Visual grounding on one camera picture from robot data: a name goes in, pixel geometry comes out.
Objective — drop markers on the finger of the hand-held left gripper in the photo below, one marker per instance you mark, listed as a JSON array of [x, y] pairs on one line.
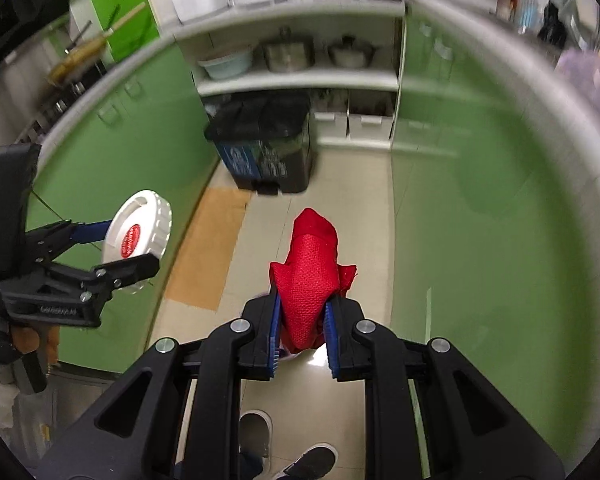
[[130, 267], [92, 232]]

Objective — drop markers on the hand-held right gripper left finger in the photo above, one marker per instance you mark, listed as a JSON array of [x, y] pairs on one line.
[[275, 330]]

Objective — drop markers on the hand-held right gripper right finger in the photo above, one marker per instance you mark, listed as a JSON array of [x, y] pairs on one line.
[[331, 340]]

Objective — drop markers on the white lid with red label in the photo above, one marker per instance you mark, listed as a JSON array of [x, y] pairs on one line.
[[147, 215]]

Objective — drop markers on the red cloth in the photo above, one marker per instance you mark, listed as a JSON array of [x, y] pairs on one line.
[[310, 280]]

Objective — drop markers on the black trash bin with bag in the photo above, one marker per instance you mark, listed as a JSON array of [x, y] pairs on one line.
[[265, 160]]

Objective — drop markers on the person's left hand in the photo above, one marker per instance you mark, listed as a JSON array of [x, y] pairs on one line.
[[30, 342]]

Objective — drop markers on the brown floor mat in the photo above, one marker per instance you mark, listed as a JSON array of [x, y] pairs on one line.
[[210, 250]]

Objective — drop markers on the white slipper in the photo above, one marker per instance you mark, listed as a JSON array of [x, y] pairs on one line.
[[255, 425]]

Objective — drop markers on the green kitchen cabinet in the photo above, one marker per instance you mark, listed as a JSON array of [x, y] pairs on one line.
[[145, 140], [480, 210]]

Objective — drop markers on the black sneaker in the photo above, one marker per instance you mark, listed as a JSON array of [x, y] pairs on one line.
[[310, 460]]

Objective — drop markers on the white storage box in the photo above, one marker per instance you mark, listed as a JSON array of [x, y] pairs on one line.
[[370, 129], [330, 127]]

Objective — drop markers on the light blue basin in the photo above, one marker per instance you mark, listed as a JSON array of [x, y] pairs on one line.
[[225, 66]]

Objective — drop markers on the white open shelf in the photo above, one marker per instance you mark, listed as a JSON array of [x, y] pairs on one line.
[[300, 80]]

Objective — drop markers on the white plastic container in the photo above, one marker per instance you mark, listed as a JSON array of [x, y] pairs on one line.
[[200, 0]]

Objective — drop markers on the tall steel pot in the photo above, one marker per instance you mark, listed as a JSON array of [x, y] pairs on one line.
[[287, 52]]

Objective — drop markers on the steel pot with lid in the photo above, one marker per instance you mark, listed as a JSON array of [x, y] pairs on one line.
[[352, 52]]

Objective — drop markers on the purple plastic bowl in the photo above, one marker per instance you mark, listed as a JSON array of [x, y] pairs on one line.
[[585, 75]]

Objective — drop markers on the clear plastic bottle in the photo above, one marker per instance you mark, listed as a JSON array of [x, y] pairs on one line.
[[528, 10]]

